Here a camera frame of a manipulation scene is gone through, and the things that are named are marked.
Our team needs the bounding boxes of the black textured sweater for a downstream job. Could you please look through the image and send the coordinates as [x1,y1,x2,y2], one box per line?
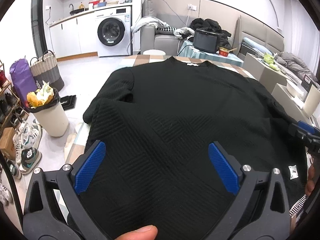
[80,57,307,239]

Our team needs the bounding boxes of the pile of black clothes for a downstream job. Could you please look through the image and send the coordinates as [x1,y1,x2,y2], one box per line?
[188,18,232,49]

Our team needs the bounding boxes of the person's right hand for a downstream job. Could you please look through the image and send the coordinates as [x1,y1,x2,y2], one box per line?
[305,157,315,196]

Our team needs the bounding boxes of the person's left hand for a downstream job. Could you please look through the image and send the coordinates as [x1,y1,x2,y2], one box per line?
[116,225,158,240]

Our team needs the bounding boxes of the checkered table cloth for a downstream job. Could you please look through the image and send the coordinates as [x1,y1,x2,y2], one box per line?
[63,54,258,165]

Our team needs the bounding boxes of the white green sneakers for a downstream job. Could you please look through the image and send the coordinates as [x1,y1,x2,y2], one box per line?
[12,121,42,175]

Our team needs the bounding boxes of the yellow green toy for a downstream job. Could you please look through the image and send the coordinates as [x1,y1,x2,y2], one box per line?
[263,53,280,72]

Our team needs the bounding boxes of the grey bedside cabinet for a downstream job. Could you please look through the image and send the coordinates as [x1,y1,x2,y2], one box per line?
[243,53,319,128]

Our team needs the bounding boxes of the cream trash bin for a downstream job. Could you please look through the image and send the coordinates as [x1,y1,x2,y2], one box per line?
[26,81,69,138]

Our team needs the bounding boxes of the wooden shoe rack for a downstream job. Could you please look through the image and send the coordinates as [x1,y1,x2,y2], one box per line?
[1,61,29,135]

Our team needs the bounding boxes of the bed with grey headboard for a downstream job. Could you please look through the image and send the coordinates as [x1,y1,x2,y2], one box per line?
[236,15,320,83]

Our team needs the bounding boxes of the woven laundry basket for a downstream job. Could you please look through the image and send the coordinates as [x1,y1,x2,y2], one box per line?
[30,50,65,91]

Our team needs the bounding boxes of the purple bag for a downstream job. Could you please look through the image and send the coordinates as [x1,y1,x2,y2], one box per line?
[10,58,37,108]

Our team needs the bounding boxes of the red bowl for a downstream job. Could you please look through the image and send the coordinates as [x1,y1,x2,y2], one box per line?
[219,47,237,57]

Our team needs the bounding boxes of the white round stool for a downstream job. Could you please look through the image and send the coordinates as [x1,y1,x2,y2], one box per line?
[143,49,166,56]

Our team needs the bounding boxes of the teal checkered side table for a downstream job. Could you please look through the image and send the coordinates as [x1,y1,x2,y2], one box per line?
[178,41,244,67]

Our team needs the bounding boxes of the white washing machine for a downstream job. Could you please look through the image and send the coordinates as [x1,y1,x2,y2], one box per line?
[94,5,132,57]

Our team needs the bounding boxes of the grey sofa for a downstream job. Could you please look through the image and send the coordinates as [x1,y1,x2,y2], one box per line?
[140,0,190,56]

